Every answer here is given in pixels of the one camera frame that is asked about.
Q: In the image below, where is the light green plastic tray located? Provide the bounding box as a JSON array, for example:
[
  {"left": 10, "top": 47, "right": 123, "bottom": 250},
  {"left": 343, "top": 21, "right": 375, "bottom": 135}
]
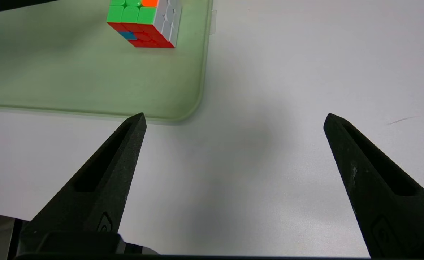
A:
[{"left": 0, "top": 0, "right": 213, "bottom": 125}]

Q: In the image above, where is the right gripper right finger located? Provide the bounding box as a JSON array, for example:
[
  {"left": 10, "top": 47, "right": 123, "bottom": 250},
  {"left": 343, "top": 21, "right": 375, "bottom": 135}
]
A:
[{"left": 323, "top": 113, "right": 424, "bottom": 258}]

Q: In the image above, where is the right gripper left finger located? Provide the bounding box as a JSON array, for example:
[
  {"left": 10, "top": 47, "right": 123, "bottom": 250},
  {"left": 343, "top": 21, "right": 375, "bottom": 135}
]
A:
[{"left": 20, "top": 113, "right": 147, "bottom": 239}]

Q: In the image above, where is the multicolour puzzle cube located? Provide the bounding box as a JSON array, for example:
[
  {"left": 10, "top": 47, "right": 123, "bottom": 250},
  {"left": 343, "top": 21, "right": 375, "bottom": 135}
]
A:
[{"left": 106, "top": 0, "right": 182, "bottom": 48}]

